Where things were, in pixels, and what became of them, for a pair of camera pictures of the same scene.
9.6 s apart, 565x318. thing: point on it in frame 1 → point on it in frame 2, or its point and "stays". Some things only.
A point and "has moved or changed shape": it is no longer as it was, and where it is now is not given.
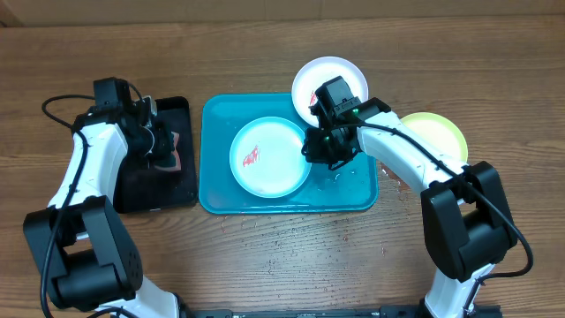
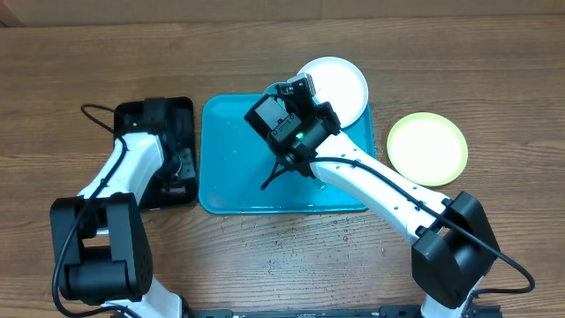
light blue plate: x=266 y=158 → x=272 y=89
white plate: x=319 y=72 stays
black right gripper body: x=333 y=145 → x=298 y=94
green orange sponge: x=176 y=162 has moved or changed shape
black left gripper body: x=161 y=133 → x=181 y=166
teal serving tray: x=350 y=187 stays
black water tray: x=139 y=190 stays
